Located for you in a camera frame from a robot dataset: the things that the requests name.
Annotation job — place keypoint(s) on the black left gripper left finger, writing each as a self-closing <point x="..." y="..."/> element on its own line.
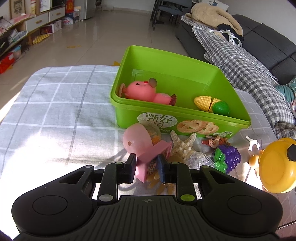
<point x="113" y="175"/>

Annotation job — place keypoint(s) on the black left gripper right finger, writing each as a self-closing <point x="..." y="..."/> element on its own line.
<point x="179" y="174"/>

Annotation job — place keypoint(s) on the clear plastic case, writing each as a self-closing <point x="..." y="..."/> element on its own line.
<point x="198" y="159"/>

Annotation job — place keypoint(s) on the amber rubber hand toy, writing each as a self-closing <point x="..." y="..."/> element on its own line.
<point x="154" y="180"/>

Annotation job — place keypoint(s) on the pink capsule toy egg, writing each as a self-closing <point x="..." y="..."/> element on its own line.
<point x="144" y="139"/>

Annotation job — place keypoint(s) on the yellow toy pot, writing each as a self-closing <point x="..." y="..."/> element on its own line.
<point x="277" y="166"/>

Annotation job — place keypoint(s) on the pale starfish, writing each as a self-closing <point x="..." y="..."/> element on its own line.
<point x="182" y="149"/>

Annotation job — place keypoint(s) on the small cartoon figurine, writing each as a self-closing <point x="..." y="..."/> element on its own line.
<point x="214" y="142"/>

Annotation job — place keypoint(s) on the purple toy grapes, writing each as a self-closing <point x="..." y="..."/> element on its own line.
<point x="226" y="158"/>

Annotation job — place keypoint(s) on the toy corn cob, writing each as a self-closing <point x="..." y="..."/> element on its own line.
<point x="212" y="105"/>

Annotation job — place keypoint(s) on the grey checked tablecloth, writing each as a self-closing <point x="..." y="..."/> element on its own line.
<point x="61" y="120"/>

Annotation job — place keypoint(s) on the green plastic cookie box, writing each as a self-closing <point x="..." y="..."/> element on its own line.
<point x="185" y="77"/>

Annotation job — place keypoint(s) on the pink rubber pig toy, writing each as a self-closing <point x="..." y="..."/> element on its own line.
<point x="146" y="91"/>

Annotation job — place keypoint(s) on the checked grey blanket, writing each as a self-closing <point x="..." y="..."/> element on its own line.
<point x="246" y="73"/>

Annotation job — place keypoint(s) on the teal patterned pillow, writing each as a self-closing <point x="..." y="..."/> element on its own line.
<point x="289" y="92"/>

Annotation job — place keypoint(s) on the red box on floor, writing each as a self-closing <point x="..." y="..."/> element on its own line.
<point x="7" y="61"/>

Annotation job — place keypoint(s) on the yellow toy on floor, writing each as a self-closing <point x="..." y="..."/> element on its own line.
<point x="40" y="38"/>

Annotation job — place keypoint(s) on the dark grey sofa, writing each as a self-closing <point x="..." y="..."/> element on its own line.
<point x="272" y="49"/>

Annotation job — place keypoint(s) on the white printed carton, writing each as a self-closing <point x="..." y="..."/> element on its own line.
<point x="51" y="28"/>

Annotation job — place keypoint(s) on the beige plush blanket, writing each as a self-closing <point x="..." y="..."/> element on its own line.
<point x="213" y="16"/>

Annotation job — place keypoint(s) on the dark chair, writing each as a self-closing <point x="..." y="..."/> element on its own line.
<point x="173" y="7"/>

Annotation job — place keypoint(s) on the white drawer tv cabinet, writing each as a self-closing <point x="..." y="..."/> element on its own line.
<point x="18" y="29"/>

